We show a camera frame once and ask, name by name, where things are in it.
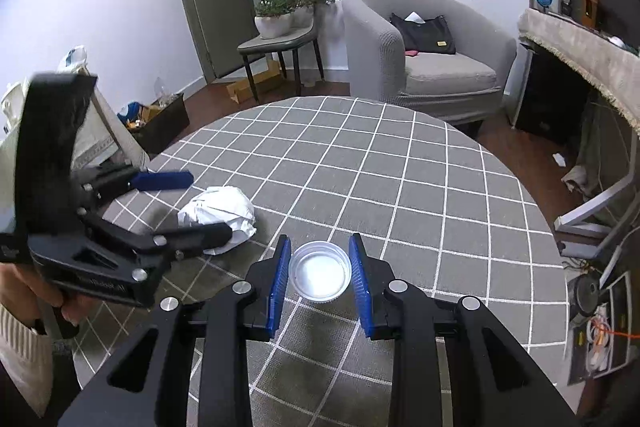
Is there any person's left hand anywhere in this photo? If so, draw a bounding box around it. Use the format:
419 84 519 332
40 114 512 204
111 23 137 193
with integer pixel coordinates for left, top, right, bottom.
0 263 99 329

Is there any beige fringed sideboard cloth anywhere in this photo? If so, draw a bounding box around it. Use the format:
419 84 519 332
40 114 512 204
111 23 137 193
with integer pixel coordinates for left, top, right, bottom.
518 9 640 133

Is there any grey armchair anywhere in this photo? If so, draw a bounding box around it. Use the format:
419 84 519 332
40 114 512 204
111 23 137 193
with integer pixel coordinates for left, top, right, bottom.
342 0 516 126

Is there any grey checked round tablecloth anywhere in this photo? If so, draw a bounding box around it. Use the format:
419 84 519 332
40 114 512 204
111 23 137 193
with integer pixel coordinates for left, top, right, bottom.
71 95 571 427

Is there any white plastic bag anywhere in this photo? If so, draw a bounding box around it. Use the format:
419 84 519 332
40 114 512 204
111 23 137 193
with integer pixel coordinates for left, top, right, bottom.
56 46 88 74

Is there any black monitor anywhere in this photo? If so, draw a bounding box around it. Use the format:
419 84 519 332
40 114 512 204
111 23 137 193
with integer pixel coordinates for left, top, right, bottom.
597 0 640 49

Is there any cardboard box on floor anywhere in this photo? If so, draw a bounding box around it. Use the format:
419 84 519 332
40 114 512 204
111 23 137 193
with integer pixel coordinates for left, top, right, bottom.
226 59 286 104

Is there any white round lid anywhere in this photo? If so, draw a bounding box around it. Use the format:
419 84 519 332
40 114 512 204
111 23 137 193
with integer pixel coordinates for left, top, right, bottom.
288 241 352 303

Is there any beige patterned tablecloth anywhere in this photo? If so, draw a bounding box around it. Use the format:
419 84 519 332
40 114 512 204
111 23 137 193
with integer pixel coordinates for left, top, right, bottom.
1 72 148 235

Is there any black handbag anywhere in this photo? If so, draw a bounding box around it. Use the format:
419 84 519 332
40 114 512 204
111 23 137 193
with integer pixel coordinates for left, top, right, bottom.
390 13 456 54

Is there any white paper ball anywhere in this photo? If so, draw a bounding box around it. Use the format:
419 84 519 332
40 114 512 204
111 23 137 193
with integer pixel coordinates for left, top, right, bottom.
178 186 256 256

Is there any grey dining chair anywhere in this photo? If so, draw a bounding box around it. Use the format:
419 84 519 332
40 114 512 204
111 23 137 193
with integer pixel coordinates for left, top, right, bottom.
236 8 326 102

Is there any black storage box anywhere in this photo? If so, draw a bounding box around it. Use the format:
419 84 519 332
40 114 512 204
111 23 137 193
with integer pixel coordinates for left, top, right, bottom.
117 93 190 155

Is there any potted green plant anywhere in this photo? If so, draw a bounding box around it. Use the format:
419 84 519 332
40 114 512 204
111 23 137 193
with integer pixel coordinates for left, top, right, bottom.
254 0 340 39

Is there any wooden speaker box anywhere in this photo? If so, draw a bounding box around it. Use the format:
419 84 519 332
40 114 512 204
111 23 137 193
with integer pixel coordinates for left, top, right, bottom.
570 0 598 29

